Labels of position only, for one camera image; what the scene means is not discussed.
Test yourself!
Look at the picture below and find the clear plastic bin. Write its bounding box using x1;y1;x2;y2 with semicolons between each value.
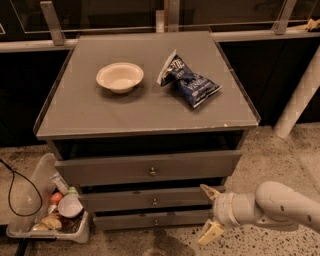
7;153;90;243

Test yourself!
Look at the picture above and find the blue chip bag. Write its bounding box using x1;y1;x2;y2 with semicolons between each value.
157;50;221;109

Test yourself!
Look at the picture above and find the grey top drawer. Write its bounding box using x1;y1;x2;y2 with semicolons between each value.
55;150;241;186

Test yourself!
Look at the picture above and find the red apple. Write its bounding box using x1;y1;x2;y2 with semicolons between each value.
50;192;63;205

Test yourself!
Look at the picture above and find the grey drawer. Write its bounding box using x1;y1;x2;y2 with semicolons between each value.
93;209;212;231
55;150;241;186
79;187;210;212

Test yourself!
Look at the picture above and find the grey bottom drawer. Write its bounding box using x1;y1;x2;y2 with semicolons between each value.
93;209;212;231

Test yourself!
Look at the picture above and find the white tube in bin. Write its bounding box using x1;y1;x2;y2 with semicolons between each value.
50;173;69;195

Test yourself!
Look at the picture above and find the black cable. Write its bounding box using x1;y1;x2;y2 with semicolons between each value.
0;157;44;217

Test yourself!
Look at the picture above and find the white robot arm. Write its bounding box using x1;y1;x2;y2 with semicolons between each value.
198;181;320;245

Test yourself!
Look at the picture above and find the grey drawer cabinet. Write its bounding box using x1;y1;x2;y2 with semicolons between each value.
34;32;259;217

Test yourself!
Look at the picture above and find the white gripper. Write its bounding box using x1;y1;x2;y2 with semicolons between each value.
198;184;240;245

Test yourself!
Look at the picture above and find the yellow crumpled wrapper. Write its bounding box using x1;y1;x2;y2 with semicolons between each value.
33;213;62;231

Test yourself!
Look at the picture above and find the white bowl in bin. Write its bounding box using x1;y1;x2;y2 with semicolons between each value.
58;194;83;218

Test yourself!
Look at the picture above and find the white paper bowl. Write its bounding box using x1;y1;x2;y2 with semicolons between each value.
96;62;144;94

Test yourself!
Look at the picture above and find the white pillar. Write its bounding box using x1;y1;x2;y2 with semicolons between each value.
273;46;320;138

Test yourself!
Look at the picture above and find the metal railing frame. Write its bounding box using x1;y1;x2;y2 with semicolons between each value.
0;0;320;52

